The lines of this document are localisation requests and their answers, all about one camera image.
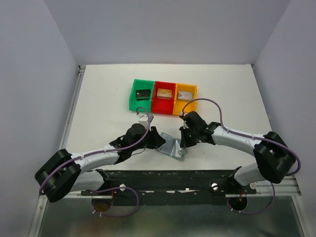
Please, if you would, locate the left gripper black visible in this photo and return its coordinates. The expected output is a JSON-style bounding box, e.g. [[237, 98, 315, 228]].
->
[[131, 126, 166, 152]]

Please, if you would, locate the sage green card holder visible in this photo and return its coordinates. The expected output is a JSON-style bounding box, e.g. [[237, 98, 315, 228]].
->
[[157, 132, 187, 161]]

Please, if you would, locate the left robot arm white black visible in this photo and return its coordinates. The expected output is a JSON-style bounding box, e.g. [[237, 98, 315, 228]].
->
[[35, 123, 166, 202]]

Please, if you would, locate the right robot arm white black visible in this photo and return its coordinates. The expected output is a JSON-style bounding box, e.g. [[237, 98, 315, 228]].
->
[[179, 111, 298, 194]]

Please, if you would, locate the silver card stack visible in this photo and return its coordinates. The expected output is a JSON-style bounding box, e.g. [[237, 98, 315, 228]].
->
[[177, 91, 194, 101]]

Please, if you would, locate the tan card stack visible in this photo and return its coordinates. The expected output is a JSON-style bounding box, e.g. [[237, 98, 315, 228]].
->
[[156, 88, 173, 100]]

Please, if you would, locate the black card stack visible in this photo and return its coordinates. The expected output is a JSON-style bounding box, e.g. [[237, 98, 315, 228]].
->
[[135, 89, 151, 101]]

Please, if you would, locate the red plastic bin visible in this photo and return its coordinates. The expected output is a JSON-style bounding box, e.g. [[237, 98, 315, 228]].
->
[[151, 81, 176, 115]]

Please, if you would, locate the yellow plastic bin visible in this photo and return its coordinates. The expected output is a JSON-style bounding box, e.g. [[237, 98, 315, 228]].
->
[[173, 83, 198, 116]]

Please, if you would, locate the green plastic bin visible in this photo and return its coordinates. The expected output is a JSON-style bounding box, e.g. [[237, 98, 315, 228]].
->
[[129, 79, 155, 112]]

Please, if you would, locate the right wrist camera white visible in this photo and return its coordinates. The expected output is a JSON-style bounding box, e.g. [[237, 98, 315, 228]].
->
[[179, 112, 189, 130]]

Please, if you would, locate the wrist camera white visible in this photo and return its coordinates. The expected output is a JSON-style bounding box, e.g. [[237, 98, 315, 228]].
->
[[179, 112, 189, 130], [137, 113, 154, 129]]

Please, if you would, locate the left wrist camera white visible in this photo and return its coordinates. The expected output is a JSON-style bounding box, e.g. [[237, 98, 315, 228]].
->
[[137, 113, 154, 129]]

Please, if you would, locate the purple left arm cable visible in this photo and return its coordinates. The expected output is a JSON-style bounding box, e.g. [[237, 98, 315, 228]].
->
[[39, 106, 153, 196]]

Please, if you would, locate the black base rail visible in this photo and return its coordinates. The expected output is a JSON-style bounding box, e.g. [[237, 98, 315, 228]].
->
[[81, 170, 256, 206]]

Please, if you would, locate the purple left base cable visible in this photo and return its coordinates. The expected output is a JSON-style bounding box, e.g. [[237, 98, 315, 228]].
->
[[92, 186, 140, 218]]

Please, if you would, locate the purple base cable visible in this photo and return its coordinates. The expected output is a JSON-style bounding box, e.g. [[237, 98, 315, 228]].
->
[[227, 182, 276, 215], [92, 186, 140, 218]]

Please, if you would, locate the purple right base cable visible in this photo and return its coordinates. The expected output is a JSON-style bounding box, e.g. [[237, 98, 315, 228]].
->
[[227, 182, 276, 215]]

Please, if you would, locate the aluminium frame rail left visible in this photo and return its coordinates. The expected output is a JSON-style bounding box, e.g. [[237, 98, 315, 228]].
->
[[58, 65, 86, 150]]

